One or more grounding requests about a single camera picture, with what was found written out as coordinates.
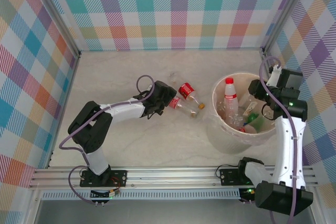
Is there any green plastic bottle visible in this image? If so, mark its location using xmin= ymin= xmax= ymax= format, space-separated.
xmin=246 ymin=113 xmax=265 ymax=132

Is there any clear bottle white red label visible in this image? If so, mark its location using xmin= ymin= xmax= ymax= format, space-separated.
xmin=223 ymin=77 xmax=239 ymax=126

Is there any clear plastic bin liner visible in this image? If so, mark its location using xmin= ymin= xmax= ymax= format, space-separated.
xmin=206 ymin=103 xmax=276 ymax=154

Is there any beige round bin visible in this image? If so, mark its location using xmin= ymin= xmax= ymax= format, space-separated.
xmin=206 ymin=71 xmax=279 ymax=154

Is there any wide red label bottle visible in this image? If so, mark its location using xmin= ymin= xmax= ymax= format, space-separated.
xmin=177 ymin=82 xmax=206 ymax=111

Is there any small black connector board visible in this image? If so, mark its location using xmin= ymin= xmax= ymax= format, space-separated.
xmin=90 ymin=188 xmax=121 ymax=206
xmin=240 ymin=187 xmax=257 ymax=205

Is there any grey metal shelf panel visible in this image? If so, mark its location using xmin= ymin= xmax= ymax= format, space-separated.
xmin=34 ymin=199 xmax=316 ymax=224

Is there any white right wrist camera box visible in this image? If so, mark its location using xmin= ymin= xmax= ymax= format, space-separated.
xmin=265 ymin=65 xmax=283 ymax=87

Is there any thin aluminium wall rail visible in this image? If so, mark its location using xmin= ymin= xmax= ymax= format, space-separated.
xmin=78 ymin=47 xmax=265 ymax=52

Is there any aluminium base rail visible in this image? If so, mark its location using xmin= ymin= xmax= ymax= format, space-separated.
xmin=28 ymin=167 xmax=319 ymax=190

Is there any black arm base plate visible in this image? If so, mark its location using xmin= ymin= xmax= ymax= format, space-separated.
xmin=218 ymin=166 xmax=249 ymax=187
xmin=79 ymin=169 xmax=129 ymax=188

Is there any aluminium frame post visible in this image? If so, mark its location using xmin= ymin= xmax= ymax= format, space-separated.
xmin=261 ymin=0 xmax=314 ymax=57
xmin=30 ymin=0 xmax=81 ymax=58

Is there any white slotted cable duct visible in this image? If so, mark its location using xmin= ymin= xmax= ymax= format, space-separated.
xmin=41 ymin=191 xmax=242 ymax=200

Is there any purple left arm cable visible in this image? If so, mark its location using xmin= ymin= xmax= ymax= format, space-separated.
xmin=59 ymin=74 xmax=155 ymax=206

